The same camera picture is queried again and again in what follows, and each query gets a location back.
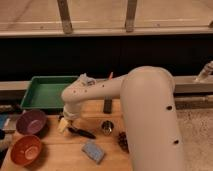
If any wooden window frame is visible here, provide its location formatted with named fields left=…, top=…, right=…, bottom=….
left=0, top=0, right=213, bottom=37

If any black rectangular block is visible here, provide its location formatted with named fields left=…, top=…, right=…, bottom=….
left=103, top=99, right=112, bottom=114

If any clear plastic cup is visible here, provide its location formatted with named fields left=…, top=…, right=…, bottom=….
left=77, top=73, right=96, bottom=86

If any purple bowl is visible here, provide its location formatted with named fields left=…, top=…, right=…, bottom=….
left=16, top=109, right=47, bottom=135

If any blue sponge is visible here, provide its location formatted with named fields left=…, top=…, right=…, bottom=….
left=82, top=141, right=105, bottom=164

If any bunch of dark grapes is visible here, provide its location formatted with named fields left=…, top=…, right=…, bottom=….
left=118, top=132, right=129, bottom=152

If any black dish brush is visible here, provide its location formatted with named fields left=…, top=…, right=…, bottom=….
left=58, top=113, right=97, bottom=140

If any green plastic tray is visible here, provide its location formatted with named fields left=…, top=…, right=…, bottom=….
left=21, top=76, right=77, bottom=110

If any orange bowl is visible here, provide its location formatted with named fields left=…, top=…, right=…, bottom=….
left=10, top=135, right=42, bottom=166

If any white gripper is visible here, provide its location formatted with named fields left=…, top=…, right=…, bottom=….
left=58, top=104, right=81, bottom=133

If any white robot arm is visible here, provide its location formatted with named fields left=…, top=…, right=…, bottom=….
left=61, top=66, right=186, bottom=171

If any small metal cup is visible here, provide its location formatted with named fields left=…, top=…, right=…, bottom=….
left=101, top=120, right=114, bottom=136

